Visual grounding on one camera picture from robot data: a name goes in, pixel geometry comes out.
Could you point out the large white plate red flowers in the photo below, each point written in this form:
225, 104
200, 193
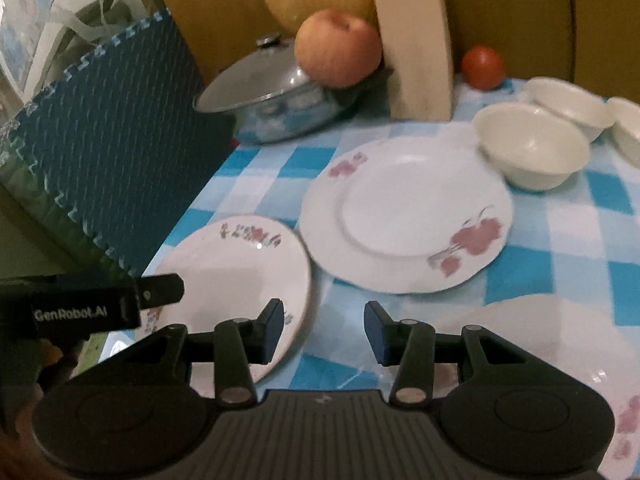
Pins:
406, 216

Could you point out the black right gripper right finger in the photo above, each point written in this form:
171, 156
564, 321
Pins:
415, 347

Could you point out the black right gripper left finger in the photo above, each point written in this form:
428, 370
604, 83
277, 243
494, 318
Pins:
235, 344

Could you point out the blue foam mat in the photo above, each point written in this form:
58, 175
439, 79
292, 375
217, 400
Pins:
98, 168

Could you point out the small floral plate gold rim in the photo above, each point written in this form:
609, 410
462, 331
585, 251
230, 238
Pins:
231, 269

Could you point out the blue white checkered tablecloth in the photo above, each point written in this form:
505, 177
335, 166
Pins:
580, 241

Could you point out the wooden chopping block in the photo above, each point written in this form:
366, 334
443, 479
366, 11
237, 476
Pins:
417, 48

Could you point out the red tomato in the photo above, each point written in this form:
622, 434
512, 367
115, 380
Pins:
483, 68

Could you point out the steel pot with lid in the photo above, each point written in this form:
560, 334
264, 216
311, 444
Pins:
269, 96

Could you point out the cream bowl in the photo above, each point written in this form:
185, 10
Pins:
584, 109
626, 129
535, 150

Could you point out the red yellow apple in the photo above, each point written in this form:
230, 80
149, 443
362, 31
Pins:
337, 49

